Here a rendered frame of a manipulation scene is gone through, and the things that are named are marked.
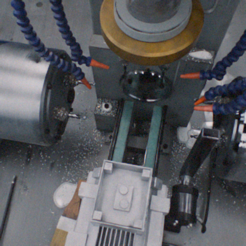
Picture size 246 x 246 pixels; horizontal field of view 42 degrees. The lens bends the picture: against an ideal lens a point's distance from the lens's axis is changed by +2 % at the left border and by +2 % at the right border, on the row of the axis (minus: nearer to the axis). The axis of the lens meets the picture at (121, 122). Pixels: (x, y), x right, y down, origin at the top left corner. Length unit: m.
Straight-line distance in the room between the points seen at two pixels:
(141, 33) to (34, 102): 0.31
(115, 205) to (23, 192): 0.45
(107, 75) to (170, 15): 0.37
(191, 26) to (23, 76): 0.38
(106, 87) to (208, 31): 0.31
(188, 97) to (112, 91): 0.22
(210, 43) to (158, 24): 0.38
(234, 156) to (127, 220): 0.26
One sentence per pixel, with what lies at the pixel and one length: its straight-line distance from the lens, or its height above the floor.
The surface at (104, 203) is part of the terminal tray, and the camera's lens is 0.64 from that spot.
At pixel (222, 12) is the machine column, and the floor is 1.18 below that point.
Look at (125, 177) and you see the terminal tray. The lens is 0.66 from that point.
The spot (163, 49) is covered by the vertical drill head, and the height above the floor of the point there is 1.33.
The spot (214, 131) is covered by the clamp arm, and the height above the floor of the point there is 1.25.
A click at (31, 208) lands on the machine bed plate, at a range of 1.00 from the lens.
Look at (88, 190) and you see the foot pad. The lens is 0.69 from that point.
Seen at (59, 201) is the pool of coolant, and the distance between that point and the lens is 0.98.
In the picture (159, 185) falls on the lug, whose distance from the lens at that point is 0.69.
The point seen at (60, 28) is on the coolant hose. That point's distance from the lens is 0.65.
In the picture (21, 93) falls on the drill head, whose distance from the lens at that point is 0.73.
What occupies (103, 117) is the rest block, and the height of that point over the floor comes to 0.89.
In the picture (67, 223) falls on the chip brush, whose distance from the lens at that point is 0.96.
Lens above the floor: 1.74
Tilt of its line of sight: 64 degrees down
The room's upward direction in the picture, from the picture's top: 1 degrees counter-clockwise
